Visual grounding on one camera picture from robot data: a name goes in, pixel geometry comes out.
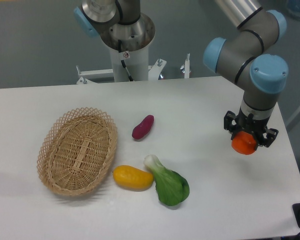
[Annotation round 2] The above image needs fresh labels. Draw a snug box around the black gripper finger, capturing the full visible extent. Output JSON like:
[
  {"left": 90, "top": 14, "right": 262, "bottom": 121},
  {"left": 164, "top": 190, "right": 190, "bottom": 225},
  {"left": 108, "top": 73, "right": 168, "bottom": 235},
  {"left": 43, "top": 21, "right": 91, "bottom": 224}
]
[
  {"left": 256, "top": 127, "right": 279, "bottom": 149},
  {"left": 223, "top": 110, "right": 238, "bottom": 140}
]

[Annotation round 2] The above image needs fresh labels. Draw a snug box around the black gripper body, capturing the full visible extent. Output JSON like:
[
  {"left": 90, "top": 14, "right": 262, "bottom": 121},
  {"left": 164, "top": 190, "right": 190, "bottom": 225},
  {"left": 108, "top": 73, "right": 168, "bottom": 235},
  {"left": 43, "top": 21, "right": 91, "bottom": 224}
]
[{"left": 233, "top": 110, "right": 270, "bottom": 135}]

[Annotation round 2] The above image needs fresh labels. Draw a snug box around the orange toy fruit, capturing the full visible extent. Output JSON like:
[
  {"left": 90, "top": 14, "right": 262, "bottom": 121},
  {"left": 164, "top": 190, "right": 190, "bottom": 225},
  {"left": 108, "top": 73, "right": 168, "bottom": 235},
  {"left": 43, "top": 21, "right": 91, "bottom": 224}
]
[{"left": 231, "top": 131, "right": 257, "bottom": 155}]

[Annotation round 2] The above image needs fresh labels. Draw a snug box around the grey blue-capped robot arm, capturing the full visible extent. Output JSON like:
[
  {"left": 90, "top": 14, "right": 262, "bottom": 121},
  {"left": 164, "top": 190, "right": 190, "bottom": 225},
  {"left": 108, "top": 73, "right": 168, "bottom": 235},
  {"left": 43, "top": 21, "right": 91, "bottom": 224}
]
[{"left": 74, "top": 0, "right": 289, "bottom": 155}]

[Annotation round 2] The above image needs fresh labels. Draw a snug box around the woven wicker basket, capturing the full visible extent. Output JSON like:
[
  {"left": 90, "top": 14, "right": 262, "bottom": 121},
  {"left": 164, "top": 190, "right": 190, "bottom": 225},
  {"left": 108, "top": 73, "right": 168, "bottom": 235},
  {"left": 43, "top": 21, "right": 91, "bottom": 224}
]
[{"left": 37, "top": 107, "right": 118, "bottom": 197}]

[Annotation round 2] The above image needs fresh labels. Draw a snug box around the purple sweet potato toy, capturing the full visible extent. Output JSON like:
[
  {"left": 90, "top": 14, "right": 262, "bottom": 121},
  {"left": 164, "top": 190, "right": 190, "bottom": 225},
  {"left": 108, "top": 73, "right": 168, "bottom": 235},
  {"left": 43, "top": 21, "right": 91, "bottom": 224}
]
[{"left": 131, "top": 115, "right": 155, "bottom": 140}]

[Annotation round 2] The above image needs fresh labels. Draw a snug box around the green bok choy toy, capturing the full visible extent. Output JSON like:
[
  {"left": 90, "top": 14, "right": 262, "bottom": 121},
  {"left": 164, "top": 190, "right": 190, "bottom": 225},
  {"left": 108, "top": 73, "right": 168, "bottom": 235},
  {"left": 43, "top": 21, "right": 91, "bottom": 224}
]
[{"left": 143, "top": 154, "right": 190, "bottom": 207}]

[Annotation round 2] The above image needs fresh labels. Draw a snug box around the yellow mango toy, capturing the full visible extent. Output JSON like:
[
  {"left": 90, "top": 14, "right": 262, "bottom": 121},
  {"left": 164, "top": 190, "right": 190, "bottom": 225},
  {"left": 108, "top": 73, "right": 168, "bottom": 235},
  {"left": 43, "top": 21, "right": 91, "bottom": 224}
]
[{"left": 112, "top": 165, "right": 154, "bottom": 191}]

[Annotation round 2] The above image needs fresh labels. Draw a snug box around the black cable on pedestal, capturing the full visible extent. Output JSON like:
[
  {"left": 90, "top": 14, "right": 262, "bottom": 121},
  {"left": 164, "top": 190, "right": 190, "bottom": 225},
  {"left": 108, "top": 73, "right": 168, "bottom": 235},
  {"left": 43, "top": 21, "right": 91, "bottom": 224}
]
[{"left": 117, "top": 39, "right": 135, "bottom": 82}]

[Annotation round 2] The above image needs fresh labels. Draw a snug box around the white base bracket frame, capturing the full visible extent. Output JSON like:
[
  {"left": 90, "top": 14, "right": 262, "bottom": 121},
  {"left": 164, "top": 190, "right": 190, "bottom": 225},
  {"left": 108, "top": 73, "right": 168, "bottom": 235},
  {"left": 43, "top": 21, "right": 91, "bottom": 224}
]
[{"left": 76, "top": 53, "right": 192, "bottom": 85}]

